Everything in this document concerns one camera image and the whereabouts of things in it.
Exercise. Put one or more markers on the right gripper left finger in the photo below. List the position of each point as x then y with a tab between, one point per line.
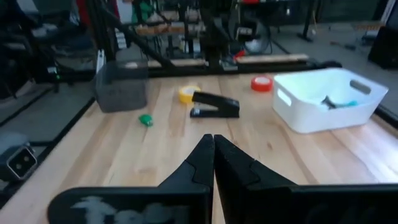
199	165

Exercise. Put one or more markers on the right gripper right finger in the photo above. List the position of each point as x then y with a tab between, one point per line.
233	174

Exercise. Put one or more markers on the black silver staple remover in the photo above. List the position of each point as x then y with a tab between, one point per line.
328	102

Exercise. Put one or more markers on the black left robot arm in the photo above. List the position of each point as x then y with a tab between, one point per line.
214	34

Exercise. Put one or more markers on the black stapler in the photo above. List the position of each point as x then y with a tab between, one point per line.
217	104

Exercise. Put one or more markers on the small green stapler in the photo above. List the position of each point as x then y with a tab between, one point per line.
145	120

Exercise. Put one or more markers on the yellow tape roll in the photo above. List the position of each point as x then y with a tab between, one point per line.
186	95

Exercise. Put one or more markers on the red tape roll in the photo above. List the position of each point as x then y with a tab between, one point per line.
261	84

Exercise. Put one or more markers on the white plastic bin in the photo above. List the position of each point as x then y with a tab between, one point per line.
314	115

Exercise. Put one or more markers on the dark mesh basket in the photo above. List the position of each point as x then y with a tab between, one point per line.
121	90

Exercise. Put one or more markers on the grey box device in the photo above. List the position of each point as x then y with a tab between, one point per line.
17	158

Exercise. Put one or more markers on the black speaker box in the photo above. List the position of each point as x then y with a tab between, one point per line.
384	46

